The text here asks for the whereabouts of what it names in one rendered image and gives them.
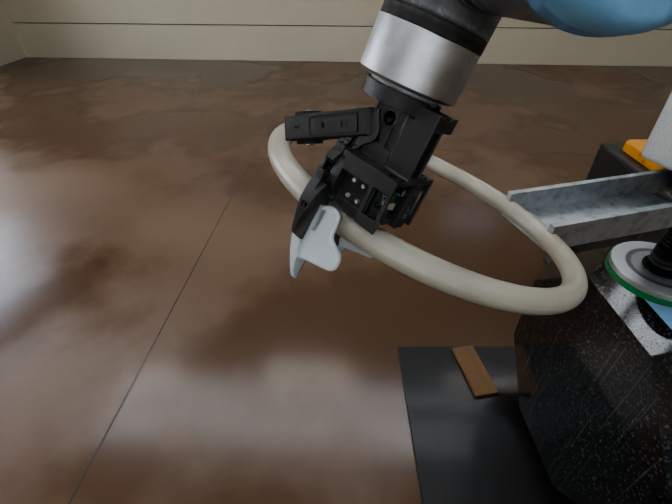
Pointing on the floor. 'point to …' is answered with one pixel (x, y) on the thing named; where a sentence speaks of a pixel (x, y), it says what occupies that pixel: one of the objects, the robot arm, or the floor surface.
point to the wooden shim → (474, 371)
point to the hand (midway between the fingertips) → (311, 257)
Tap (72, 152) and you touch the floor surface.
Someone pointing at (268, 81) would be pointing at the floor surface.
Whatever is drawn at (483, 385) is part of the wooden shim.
